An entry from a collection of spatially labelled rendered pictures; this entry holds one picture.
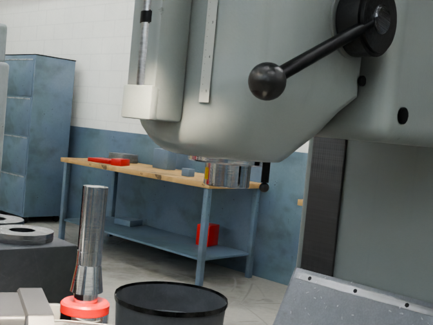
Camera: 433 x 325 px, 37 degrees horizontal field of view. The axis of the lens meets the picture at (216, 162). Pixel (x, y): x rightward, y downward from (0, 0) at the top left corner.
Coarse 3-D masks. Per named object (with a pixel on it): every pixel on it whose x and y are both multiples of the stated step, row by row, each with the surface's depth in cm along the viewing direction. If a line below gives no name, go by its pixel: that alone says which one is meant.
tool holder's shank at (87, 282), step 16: (96, 192) 61; (96, 208) 61; (80, 224) 62; (96, 224) 61; (80, 240) 61; (96, 240) 61; (80, 256) 61; (96, 256) 61; (80, 272) 61; (96, 272) 61; (80, 288) 61; (96, 288) 61
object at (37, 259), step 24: (0, 216) 103; (0, 240) 89; (24, 240) 89; (48, 240) 92; (0, 264) 85; (24, 264) 88; (48, 264) 90; (72, 264) 92; (0, 288) 86; (48, 288) 90
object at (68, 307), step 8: (72, 296) 63; (64, 304) 61; (72, 304) 60; (80, 304) 61; (88, 304) 61; (96, 304) 61; (104, 304) 62; (64, 312) 60; (72, 312) 60; (80, 312) 60; (88, 312) 60; (96, 312) 60; (104, 312) 61
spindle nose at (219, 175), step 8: (216, 168) 64; (224, 168) 64; (232, 168) 64; (240, 168) 64; (248, 168) 65; (208, 176) 65; (216, 176) 64; (224, 176) 64; (232, 176) 64; (240, 176) 65; (248, 176) 66; (208, 184) 65; (216, 184) 64; (224, 184) 64; (232, 184) 64; (240, 184) 65; (248, 184) 66
